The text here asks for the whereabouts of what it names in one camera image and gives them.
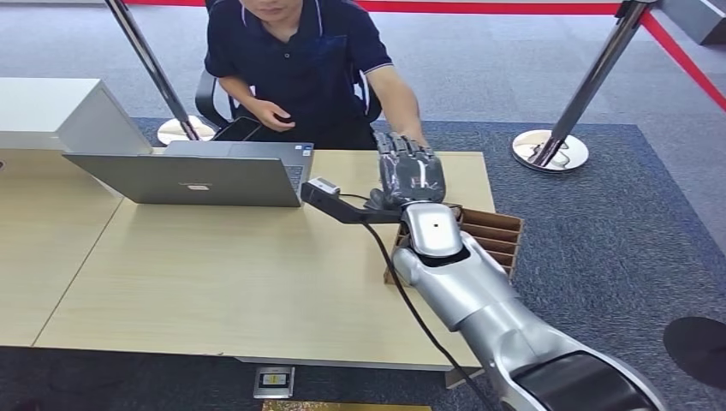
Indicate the person's right hand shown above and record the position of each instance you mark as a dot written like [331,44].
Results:
[271,115]

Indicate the person's left hand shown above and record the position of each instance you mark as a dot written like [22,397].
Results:
[418,136]

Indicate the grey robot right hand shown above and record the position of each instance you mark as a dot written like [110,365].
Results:
[411,173]

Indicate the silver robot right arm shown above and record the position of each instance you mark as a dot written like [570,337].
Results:
[482,306]

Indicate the person's right forearm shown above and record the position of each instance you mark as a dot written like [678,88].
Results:
[241,93]

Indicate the person's left forearm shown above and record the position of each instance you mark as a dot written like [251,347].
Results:
[397,102]

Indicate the person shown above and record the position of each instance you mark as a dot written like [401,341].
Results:
[300,62]

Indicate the brown cardboard card organizer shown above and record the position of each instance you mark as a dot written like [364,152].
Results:
[499,238]

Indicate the black smartphone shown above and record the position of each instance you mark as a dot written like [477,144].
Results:
[238,129]

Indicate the black office chair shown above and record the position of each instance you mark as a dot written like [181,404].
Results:
[205,99]

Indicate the grey open laptop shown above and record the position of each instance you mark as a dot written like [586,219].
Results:
[198,176]

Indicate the chrome stanchion base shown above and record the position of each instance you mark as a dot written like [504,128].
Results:
[567,153]
[173,129]

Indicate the chrome stanchion pole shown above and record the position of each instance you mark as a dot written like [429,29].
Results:
[595,74]
[150,62]

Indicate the red barrier belt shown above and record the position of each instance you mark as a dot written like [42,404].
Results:
[482,6]
[686,59]

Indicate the white box cabinet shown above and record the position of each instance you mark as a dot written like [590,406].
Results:
[51,108]

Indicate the gold patterned board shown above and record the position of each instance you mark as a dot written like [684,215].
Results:
[340,406]

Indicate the silver floor socket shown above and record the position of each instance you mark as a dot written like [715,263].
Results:
[274,381]

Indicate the grey box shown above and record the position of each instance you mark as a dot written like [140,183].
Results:
[692,17]

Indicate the black round object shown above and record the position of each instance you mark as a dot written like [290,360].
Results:
[697,349]

